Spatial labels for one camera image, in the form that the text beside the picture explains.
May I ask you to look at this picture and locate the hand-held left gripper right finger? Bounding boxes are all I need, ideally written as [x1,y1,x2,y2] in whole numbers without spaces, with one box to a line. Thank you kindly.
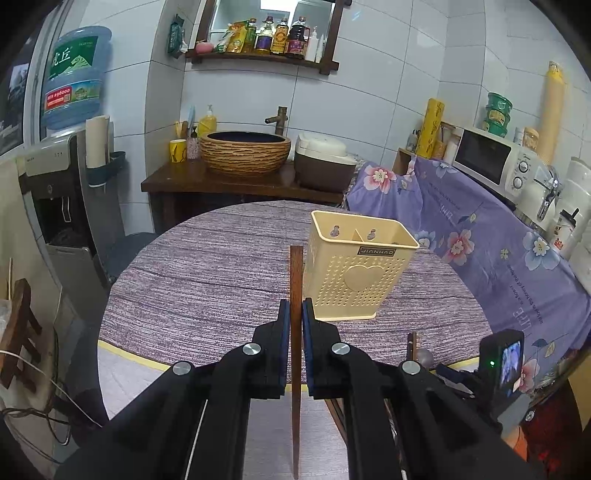
[301,298,546,480]

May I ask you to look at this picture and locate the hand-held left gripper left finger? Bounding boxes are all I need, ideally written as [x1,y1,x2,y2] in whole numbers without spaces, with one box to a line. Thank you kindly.
[55,299,291,480]

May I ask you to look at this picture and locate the cream perforated utensil holder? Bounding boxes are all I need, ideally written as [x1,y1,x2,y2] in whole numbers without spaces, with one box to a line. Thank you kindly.
[302,210,420,322]

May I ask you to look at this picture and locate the purple floral cloth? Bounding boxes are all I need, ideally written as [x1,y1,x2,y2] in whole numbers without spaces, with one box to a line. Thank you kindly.
[346,154,591,398]

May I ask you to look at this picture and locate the brown white rice cooker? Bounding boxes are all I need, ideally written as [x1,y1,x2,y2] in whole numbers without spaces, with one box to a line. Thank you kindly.
[294,133,358,193]

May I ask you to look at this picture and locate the dark wooden counter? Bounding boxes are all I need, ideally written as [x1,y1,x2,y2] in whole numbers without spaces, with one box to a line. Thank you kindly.
[141,159,347,232]

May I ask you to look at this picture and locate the brown woven basin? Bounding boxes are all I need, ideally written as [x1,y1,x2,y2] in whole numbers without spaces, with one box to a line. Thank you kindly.
[199,130,293,177]

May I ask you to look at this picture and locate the white kitchen appliance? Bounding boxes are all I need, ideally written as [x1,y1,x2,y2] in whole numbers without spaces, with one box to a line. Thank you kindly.
[551,157,591,259]

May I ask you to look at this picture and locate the chrome tap fitting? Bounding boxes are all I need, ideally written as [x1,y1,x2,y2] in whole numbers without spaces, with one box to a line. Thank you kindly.
[531,166,561,220]

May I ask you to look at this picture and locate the wooden storage box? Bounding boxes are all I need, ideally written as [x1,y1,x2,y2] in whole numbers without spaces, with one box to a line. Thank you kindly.
[392,121,462,176]

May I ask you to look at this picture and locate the bronze faucet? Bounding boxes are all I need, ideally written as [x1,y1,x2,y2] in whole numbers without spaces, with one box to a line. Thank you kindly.
[264,106,289,137]

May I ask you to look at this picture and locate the white microwave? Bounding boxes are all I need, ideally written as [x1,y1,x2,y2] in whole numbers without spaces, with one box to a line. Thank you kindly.
[451,127,539,199]

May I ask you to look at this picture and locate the yellow soap bottle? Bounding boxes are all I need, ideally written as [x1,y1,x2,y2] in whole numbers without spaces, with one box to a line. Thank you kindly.
[198,104,218,138]

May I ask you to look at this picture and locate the yellow wrap roll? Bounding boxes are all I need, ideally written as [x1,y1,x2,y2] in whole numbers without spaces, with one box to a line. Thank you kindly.
[416,98,445,160]

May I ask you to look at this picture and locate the dark wooden stool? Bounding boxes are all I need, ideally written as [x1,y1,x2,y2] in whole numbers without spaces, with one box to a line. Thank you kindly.
[0,279,42,393]

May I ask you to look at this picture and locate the tall cream roll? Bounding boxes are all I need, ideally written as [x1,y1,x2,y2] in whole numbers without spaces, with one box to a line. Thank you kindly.
[536,62,566,164]

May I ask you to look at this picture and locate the grey water dispenser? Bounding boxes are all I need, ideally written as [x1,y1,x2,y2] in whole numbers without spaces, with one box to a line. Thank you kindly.
[16,131,116,259]

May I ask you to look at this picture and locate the white plastic bottle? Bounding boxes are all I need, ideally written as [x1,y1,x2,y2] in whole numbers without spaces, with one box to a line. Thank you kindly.
[305,27,326,63]

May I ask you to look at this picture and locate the dark soy sauce bottle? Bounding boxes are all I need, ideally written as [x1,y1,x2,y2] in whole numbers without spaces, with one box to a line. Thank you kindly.
[286,16,311,60]

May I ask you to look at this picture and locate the yellow label sauce bottle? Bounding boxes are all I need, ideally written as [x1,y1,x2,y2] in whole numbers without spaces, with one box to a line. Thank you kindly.
[270,17,289,56]

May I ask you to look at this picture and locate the purple label bottle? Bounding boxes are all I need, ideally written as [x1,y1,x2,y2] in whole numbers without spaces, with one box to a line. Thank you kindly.
[255,16,275,55]

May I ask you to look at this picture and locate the yellow refill pouch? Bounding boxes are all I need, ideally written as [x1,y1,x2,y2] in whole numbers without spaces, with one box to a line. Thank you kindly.
[225,22,247,54]

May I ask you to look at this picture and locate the green packet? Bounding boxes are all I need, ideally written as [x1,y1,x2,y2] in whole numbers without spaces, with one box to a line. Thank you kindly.
[167,14,188,58]

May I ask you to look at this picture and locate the blue water jug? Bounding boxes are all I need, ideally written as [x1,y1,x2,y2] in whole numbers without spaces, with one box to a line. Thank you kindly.
[41,25,113,131]

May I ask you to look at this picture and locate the teal wall holder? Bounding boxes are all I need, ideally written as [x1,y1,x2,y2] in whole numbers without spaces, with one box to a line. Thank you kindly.
[88,151,127,190]

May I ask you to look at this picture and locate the floor cables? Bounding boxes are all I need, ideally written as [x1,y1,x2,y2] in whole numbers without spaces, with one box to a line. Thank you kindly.
[0,351,102,462]

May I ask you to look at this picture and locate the dark wooden wall shelf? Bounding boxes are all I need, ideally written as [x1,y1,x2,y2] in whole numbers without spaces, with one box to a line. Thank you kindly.
[185,0,347,75]

